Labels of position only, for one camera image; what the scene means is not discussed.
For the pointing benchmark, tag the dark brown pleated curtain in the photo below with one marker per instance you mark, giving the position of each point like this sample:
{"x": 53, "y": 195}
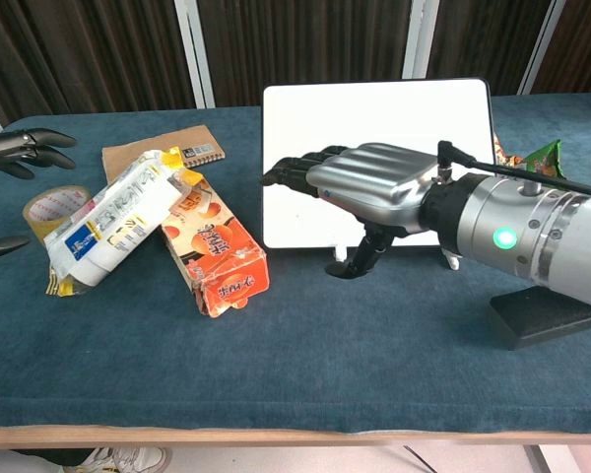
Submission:
{"x": 300, "y": 44}

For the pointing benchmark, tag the green orange snack bag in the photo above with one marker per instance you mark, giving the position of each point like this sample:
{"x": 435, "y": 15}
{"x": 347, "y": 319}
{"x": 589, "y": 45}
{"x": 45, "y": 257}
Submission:
{"x": 539, "y": 160}

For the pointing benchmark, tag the white sneaker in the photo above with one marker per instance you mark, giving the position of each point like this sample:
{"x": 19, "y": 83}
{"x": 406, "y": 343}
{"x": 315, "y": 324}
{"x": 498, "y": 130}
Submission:
{"x": 123, "y": 460}

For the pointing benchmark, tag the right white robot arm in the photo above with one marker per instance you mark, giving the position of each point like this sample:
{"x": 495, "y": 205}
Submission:
{"x": 542, "y": 231}

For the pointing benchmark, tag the white board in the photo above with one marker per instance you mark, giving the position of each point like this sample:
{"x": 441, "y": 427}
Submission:
{"x": 354, "y": 113}

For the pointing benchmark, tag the orange crumpled carton box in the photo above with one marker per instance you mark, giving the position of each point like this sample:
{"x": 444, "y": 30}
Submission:
{"x": 226, "y": 256}

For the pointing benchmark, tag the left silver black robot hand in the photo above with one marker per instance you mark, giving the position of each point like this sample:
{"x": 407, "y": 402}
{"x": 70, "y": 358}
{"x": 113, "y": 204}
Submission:
{"x": 24, "y": 148}

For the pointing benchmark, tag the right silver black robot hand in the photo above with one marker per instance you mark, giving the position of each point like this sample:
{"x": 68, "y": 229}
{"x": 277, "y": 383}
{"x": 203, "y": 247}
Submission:
{"x": 374, "y": 182}

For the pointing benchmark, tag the black rectangular eraser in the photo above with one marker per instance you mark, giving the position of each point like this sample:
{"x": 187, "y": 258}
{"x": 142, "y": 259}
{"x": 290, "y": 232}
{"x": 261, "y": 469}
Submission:
{"x": 546, "y": 315}

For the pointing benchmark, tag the brown packing tape roll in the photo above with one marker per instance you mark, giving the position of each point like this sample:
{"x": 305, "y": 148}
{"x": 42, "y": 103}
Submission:
{"x": 44, "y": 207}

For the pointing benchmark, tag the white yellow tissue package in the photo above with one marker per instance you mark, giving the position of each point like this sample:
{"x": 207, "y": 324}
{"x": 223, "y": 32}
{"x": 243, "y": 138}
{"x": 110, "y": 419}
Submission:
{"x": 113, "y": 222}

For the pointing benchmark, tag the dark blue table cloth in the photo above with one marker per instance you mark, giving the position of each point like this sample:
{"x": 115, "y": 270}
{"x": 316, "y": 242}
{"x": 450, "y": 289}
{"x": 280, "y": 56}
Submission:
{"x": 295, "y": 345}

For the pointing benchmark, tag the brown spiral notebook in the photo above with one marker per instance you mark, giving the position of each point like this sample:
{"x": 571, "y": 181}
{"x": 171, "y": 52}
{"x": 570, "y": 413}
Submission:
{"x": 128, "y": 157}

